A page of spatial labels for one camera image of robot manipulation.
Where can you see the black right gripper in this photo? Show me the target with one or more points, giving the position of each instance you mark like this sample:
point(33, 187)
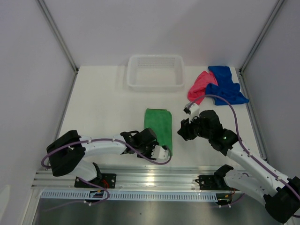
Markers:
point(185, 129)

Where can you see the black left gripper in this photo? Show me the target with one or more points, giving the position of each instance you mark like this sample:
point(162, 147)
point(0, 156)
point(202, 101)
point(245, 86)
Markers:
point(152, 145)

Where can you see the green microfiber towel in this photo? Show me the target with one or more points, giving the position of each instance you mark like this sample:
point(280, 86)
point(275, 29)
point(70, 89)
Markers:
point(160, 121)

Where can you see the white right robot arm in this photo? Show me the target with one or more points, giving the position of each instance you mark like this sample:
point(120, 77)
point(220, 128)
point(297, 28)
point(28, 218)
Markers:
point(279, 194)

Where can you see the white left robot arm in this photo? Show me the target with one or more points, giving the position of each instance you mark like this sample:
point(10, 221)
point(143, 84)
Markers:
point(71, 159)

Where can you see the pink microfiber towel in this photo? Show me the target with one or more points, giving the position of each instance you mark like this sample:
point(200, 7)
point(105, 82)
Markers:
point(199, 87)

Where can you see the blue microfiber towel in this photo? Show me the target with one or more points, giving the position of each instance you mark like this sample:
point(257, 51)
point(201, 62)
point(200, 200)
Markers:
point(225, 87)

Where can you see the white plastic basket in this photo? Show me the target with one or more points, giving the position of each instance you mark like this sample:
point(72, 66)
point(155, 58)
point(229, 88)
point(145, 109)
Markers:
point(156, 73)

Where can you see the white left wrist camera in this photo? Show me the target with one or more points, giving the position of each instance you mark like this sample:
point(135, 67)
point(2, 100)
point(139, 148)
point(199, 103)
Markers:
point(160, 152)

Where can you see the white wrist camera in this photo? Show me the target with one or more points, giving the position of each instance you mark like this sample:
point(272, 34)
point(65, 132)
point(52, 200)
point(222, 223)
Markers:
point(160, 152)
point(192, 109)

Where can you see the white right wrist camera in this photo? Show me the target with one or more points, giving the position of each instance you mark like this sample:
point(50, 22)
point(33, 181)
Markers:
point(192, 109)

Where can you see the aluminium front rail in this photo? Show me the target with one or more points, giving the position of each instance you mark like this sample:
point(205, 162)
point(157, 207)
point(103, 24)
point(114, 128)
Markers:
point(130, 178)

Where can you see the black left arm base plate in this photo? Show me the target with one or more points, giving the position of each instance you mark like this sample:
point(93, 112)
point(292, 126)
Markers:
point(108, 180)

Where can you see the aluminium frame post right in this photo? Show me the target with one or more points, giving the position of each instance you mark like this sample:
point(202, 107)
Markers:
point(263, 33)

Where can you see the aluminium frame post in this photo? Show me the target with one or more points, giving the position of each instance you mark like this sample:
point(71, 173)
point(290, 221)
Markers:
point(57, 34)
point(263, 33)

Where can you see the white slotted cable duct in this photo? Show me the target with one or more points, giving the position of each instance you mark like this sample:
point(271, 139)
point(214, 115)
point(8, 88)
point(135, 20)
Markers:
point(130, 195)

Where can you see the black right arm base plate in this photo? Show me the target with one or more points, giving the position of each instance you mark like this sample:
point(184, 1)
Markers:
point(216, 180)

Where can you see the aluminium frame post left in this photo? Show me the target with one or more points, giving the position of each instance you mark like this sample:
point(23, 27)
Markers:
point(57, 34)

